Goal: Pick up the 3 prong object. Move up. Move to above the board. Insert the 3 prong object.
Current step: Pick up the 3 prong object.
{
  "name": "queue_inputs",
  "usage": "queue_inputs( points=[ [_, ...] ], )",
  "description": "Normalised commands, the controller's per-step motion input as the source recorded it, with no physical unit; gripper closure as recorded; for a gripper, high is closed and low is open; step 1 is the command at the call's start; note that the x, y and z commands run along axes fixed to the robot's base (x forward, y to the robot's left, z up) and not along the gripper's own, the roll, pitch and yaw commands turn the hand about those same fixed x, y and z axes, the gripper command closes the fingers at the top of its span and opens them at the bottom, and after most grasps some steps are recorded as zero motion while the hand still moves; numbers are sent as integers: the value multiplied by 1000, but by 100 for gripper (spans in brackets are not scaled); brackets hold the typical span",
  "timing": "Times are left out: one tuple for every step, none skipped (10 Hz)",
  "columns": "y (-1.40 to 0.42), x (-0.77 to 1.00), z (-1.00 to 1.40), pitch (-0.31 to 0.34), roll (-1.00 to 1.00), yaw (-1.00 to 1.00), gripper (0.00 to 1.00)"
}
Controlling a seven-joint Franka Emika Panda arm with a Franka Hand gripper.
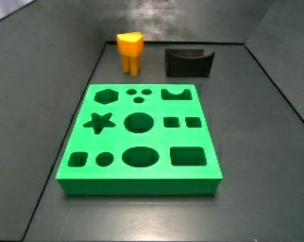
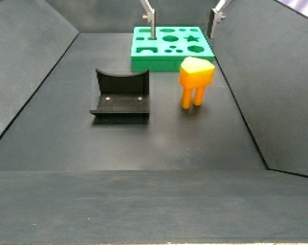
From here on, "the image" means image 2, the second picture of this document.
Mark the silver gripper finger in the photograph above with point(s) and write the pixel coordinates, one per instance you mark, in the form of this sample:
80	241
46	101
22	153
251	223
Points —
150	16
218	15

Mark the green shape sorter board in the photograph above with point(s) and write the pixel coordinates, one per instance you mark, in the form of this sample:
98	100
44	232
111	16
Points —
162	54

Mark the black curved holder bracket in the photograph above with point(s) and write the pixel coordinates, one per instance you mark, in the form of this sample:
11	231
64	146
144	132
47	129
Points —
124	94

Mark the orange three prong block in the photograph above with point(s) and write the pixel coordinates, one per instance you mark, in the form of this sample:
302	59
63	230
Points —
196	76

